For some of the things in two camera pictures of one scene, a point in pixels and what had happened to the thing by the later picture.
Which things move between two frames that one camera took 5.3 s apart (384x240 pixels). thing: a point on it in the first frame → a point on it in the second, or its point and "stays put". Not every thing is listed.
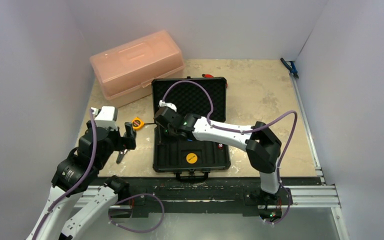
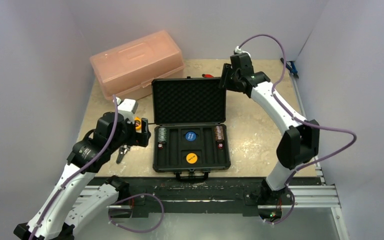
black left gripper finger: (130, 135) → (145, 134)
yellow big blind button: (191, 158) stays put
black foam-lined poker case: (205, 96) stays put
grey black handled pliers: (121, 155) stays put
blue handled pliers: (293, 69) stays put
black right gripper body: (162, 118) → (227, 76)
